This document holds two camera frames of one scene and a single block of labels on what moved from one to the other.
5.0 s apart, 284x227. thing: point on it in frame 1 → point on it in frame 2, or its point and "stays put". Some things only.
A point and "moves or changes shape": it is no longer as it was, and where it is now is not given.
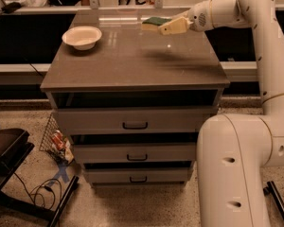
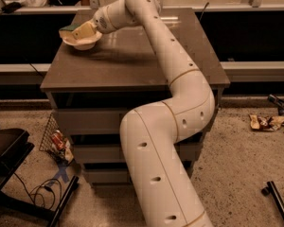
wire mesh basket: [55, 141] stays put
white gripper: [199, 20] → [100, 21]
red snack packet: [59, 140] stays put
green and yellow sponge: [153, 23] moves or changes shape
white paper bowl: [81, 37] stays put
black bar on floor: [273, 190] stays put
